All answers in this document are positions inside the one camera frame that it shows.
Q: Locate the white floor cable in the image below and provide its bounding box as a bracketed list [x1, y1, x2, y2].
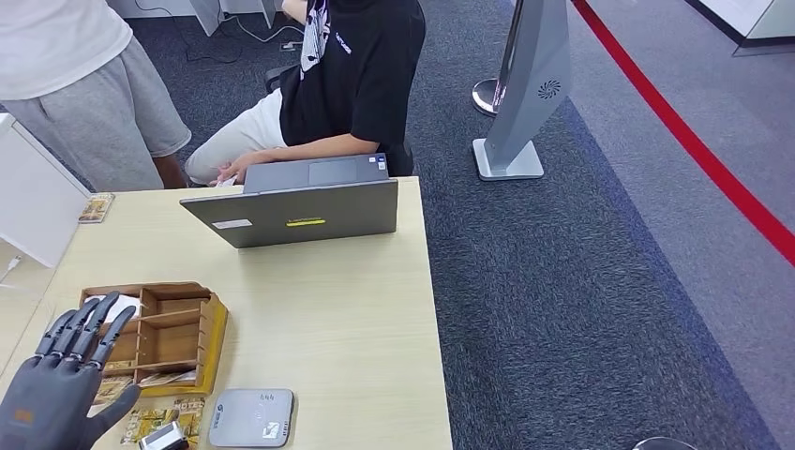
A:
[223, 13, 307, 45]

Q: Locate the white reception counter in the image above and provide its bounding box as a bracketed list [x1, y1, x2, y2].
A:
[682, 0, 795, 59]

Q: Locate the standing person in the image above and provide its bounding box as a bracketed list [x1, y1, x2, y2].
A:
[0, 0, 192, 192]

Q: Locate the white desk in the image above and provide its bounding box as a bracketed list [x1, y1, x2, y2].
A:
[105, 0, 278, 38]

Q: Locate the silver kiosk stand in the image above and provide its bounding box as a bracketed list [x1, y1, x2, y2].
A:
[472, 0, 574, 182]

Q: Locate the grey card reader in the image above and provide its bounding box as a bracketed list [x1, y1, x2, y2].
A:
[207, 388, 295, 449]

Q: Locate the chrome stanchion post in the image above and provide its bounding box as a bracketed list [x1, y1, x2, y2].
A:
[471, 0, 528, 118]

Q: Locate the grey laptop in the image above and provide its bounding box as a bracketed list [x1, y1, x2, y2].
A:
[179, 153, 400, 249]

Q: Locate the seated person's left hand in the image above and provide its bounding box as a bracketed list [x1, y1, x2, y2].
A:
[214, 154, 257, 187]

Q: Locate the white cabinet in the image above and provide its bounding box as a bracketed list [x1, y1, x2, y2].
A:
[0, 113, 93, 269]

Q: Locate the seated person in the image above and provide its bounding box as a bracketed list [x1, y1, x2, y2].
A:
[184, 0, 428, 188]

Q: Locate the red floor tape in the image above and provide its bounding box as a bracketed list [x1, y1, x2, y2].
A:
[571, 0, 795, 268]

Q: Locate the wooden card organizer box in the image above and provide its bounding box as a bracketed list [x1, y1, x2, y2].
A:
[79, 282, 230, 398]

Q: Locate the yellow hotel key card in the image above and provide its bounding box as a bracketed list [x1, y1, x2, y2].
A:
[79, 192, 117, 225]
[93, 375, 135, 406]
[167, 397, 207, 450]
[121, 406, 181, 446]

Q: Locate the white paper stack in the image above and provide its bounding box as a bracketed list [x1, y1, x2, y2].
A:
[83, 293, 143, 325]

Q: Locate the chrome stanchion base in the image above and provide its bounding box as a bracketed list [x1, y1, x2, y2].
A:
[632, 437, 698, 450]

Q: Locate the black floor cable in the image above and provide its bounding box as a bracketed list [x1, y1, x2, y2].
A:
[133, 0, 245, 66]

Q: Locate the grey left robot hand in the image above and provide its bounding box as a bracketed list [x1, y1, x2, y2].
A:
[0, 292, 142, 450]

